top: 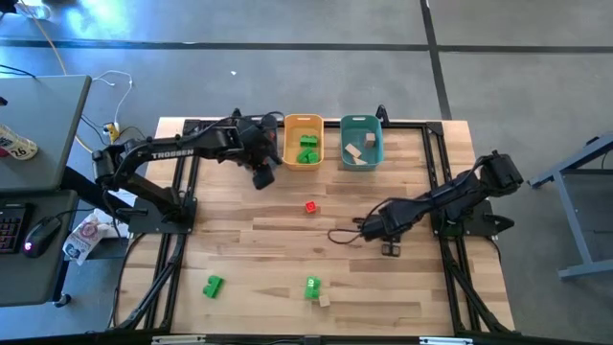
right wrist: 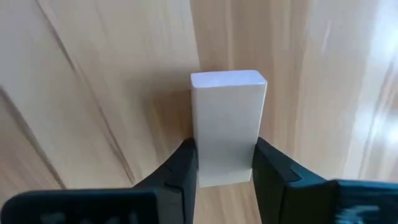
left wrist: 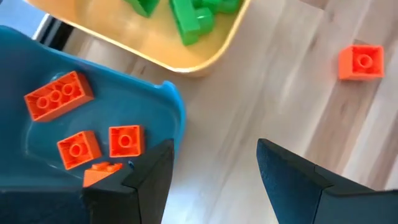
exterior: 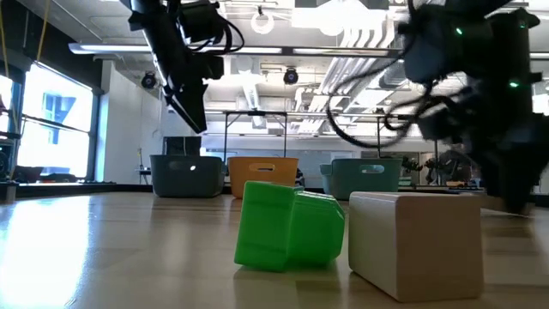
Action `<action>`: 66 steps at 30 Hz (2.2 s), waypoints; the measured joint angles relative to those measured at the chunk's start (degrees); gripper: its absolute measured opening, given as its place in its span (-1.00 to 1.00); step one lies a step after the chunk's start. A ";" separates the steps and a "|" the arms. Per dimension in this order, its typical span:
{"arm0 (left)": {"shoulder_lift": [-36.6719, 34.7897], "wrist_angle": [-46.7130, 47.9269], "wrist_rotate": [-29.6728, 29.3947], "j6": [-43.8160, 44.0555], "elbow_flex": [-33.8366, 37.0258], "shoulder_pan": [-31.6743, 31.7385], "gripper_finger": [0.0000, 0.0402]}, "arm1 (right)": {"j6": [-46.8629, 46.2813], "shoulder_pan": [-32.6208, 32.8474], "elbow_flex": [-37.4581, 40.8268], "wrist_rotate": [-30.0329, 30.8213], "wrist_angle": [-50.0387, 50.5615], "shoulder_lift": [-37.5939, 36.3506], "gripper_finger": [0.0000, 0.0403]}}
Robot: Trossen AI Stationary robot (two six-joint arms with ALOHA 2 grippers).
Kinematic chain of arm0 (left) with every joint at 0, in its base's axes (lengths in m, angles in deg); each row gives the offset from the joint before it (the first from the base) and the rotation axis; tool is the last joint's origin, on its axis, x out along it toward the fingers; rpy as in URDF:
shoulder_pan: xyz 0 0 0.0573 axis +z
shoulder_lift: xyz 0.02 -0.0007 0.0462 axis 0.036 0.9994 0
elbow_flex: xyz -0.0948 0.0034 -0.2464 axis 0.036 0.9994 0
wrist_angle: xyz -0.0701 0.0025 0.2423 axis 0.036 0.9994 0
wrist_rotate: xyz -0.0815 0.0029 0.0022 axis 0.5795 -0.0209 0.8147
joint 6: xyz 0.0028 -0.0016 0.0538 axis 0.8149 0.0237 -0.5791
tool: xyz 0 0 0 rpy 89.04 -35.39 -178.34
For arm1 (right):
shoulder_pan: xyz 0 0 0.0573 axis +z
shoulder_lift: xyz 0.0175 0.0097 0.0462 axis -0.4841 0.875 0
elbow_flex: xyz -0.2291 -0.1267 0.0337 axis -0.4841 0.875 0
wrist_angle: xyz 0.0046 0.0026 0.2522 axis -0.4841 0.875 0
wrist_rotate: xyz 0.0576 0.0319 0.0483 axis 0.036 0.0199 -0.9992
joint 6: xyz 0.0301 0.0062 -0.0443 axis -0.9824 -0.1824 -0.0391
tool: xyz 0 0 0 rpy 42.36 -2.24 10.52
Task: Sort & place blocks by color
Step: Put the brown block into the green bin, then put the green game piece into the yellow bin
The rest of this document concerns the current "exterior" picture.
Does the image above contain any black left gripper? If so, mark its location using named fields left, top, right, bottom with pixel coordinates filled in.
left=148, top=36, right=209, bottom=132

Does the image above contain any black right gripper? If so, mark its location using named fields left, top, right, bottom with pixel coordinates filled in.
left=461, top=94, right=549, bottom=215

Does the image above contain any black monitor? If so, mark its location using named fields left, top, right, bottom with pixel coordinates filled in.
left=162, top=136, right=202, bottom=156

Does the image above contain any dark grey-blue plastic bin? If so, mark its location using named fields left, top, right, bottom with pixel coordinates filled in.
left=148, top=154, right=227, bottom=199

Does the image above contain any yellow-orange plastic bin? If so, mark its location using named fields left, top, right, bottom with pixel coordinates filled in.
left=226, top=155, right=300, bottom=200

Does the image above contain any small light wooden block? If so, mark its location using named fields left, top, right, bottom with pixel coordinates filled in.
left=347, top=191, right=486, bottom=304

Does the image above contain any large bright window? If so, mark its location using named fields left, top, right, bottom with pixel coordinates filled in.
left=16, top=62, right=95, bottom=179

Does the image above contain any green stepped toy brick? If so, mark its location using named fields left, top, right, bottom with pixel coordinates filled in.
left=233, top=179, right=347, bottom=274

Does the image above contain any teal plastic bin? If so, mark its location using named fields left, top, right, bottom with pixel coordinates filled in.
left=319, top=157, right=404, bottom=202

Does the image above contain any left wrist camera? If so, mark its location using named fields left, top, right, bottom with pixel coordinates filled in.
left=201, top=55, right=225, bottom=81

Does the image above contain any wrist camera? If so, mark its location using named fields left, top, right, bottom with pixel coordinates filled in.
left=418, top=100, right=462, bottom=142
left=201, top=55, right=225, bottom=81

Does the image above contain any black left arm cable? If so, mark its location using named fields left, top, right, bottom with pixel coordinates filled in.
left=188, top=12, right=245, bottom=55

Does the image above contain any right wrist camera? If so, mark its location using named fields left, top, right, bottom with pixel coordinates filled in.
left=418, top=100, right=462, bottom=142

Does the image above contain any white ring ceiling lamp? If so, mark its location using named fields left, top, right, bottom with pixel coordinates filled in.
left=250, top=10, right=275, bottom=35

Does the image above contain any black aluminium table frame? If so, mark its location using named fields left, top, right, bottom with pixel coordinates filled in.
left=0, top=179, right=549, bottom=205

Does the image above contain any yellow hanging cable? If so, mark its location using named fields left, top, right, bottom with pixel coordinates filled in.
left=36, top=0, right=52, bottom=61

